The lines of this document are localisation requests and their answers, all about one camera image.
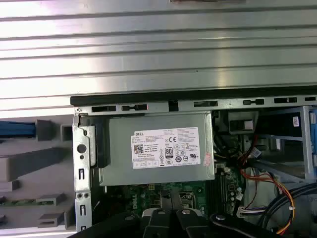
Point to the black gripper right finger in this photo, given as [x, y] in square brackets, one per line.
[188, 223]

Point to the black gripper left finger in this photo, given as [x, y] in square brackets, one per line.
[154, 223]

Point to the CPU socket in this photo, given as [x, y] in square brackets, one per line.
[188, 198]

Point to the green motherboard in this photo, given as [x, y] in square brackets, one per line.
[119, 196]

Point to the grey power supply unit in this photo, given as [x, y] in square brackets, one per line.
[119, 153]

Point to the black open PC case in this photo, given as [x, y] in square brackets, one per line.
[148, 100]

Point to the green RAM stick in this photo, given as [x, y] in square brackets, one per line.
[22, 202]

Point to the grey parts rack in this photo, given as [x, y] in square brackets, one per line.
[37, 158]

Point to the metal drive cage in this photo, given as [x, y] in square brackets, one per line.
[305, 138]

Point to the blue plastic drive latch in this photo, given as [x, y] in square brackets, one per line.
[313, 138]

